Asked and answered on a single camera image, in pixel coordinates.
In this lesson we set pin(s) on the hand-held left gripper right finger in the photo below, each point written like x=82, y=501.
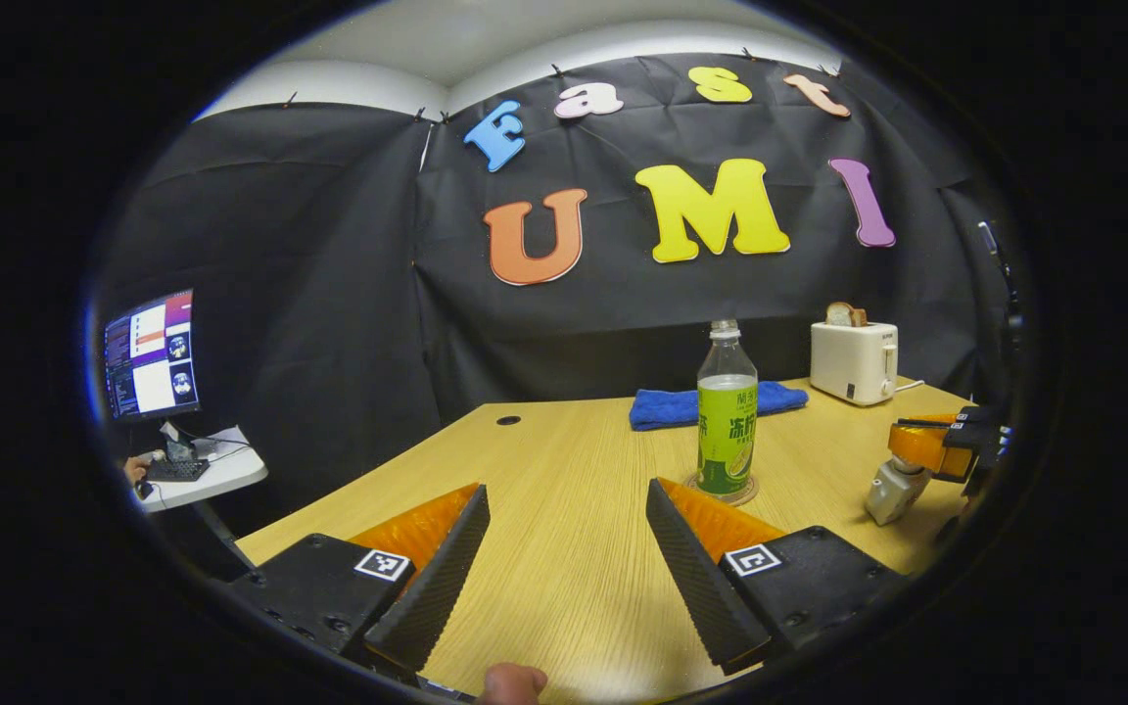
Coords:
x=691, y=578

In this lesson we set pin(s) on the green label water bottle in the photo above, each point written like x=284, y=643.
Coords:
x=726, y=441

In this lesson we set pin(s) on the white side table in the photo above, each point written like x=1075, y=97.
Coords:
x=231, y=470

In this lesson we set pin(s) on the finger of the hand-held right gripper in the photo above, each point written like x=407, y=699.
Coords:
x=931, y=450

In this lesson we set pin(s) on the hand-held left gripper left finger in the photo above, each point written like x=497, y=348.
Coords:
x=432, y=587

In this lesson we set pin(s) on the white toaster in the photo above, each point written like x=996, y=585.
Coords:
x=853, y=362

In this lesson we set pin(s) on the bread slice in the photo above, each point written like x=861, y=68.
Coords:
x=843, y=314

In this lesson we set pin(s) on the computer monitor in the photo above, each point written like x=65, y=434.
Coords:
x=153, y=357

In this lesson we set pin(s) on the black keyboard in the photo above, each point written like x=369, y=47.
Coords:
x=177, y=470

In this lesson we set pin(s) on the round wooden coaster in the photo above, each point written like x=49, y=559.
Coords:
x=752, y=491

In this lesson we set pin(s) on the blue towel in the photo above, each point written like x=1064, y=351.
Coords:
x=662, y=409

